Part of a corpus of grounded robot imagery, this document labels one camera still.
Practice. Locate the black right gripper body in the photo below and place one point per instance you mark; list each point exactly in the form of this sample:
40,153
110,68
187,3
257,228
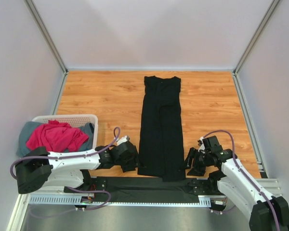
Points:
200,161

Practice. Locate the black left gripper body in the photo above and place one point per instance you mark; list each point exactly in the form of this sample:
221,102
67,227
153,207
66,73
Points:
130,163

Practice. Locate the black t-shirt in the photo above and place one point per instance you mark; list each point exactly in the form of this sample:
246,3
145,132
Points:
161,147

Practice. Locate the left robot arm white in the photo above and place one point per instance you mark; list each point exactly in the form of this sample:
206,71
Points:
40,168

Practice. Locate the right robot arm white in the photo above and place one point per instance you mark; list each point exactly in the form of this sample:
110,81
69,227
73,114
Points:
263,210

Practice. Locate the black base mat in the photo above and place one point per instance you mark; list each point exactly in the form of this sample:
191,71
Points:
154,190

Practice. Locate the white plastic laundry basket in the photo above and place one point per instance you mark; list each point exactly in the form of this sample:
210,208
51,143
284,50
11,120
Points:
76,120

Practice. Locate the pink t-shirt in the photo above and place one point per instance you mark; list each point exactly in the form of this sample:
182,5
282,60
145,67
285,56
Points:
58,136

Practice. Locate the grey t-shirt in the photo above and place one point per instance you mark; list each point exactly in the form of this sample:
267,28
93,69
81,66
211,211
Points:
24,136

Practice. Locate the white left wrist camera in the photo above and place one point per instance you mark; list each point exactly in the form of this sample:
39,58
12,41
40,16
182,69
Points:
123,140

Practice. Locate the aluminium frame post right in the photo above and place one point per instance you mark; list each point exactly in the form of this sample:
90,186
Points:
257,34

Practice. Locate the aluminium frame post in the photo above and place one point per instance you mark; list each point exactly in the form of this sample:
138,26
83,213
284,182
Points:
257,34
45,33

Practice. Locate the aluminium frame post left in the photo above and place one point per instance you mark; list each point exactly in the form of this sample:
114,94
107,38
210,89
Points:
45,33

